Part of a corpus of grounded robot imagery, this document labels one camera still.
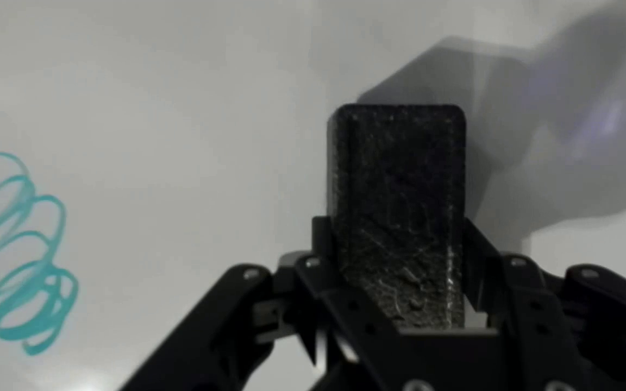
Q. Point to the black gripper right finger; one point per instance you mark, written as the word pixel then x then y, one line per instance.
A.
pixel 580 326

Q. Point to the large white whiteboard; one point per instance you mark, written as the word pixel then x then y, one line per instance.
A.
pixel 145 110

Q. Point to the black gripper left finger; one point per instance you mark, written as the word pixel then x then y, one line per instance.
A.
pixel 255 311

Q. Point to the black whiteboard duster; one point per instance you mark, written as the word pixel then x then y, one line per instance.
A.
pixel 400 219

